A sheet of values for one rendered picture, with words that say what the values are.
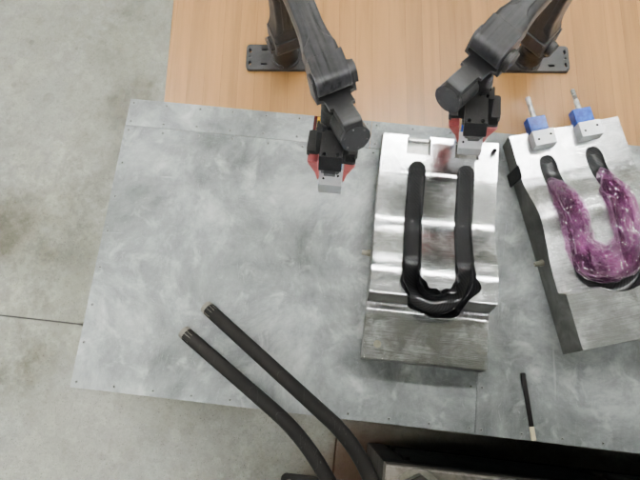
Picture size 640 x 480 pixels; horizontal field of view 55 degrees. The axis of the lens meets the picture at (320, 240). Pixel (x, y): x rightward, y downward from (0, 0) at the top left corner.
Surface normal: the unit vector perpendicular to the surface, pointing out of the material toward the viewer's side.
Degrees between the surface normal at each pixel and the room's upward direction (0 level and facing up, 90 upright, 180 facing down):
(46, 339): 0
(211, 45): 0
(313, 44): 15
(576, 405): 0
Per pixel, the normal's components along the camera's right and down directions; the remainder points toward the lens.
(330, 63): 0.08, -0.01
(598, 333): -0.02, -0.25
